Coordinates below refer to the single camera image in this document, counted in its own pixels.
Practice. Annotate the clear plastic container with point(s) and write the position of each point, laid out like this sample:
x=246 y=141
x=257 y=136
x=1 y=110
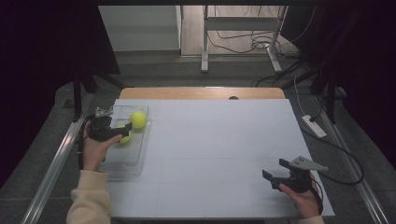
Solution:
x=130 y=155

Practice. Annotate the white metal stand frame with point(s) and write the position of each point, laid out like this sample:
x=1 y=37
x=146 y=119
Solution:
x=204 y=46

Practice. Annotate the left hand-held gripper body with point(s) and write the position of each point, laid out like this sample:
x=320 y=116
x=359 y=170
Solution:
x=101 y=129

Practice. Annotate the yellow tennis ball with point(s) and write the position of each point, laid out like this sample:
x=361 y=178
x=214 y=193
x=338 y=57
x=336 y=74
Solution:
x=138 y=119
x=125 y=139

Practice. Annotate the black stand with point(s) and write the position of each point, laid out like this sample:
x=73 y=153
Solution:
x=77 y=96
x=330 y=99

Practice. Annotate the person's left hand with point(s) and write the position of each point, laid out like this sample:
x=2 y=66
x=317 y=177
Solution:
x=93 y=152

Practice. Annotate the aluminium rail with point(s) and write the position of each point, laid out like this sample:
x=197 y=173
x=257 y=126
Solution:
x=351 y=161
x=56 y=161

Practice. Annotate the white power strip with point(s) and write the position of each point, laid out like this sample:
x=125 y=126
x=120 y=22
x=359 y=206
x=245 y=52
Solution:
x=314 y=126

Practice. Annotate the white wall panel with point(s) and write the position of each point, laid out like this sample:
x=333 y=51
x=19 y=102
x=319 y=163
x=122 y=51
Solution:
x=140 y=28

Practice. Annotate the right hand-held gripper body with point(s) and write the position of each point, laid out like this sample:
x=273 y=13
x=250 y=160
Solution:
x=299 y=180

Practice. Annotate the wooden table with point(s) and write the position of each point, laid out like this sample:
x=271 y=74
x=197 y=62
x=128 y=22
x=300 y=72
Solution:
x=186 y=92

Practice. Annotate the person's right hand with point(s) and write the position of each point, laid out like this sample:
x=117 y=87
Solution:
x=306 y=202

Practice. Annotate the black curtain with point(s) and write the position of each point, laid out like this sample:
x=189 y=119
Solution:
x=367 y=62
x=37 y=62

